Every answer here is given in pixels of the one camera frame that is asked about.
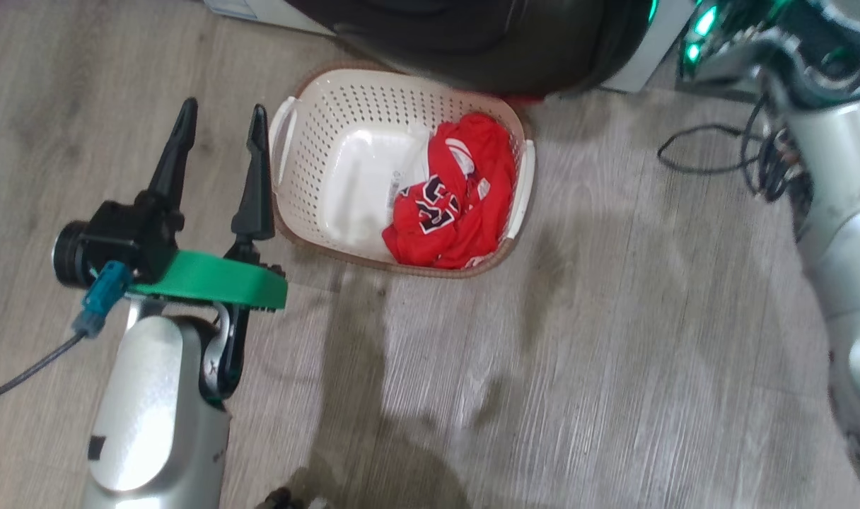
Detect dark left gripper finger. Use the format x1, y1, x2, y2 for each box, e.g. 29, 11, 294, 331
146, 98, 199, 220
226, 105, 277, 261

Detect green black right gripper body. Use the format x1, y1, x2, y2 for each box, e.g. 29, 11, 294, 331
676, 0, 779, 91

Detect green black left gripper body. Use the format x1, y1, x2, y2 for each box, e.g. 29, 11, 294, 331
128, 250, 289, 312

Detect red sports jersey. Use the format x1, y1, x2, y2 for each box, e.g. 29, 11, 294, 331
382, 113, 518, 271

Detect white front-load washing machine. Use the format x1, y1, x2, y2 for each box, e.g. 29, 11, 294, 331
204, 0, 698, 94

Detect cream perforated laundry basket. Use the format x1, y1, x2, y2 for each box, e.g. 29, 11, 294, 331
267, 62, 537, 279

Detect black cable with blue plug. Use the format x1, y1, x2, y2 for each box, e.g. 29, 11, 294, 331
0, 260, 132, 408

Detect thin black arm cables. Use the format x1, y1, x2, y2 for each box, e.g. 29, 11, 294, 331
658, 95, 814, 207

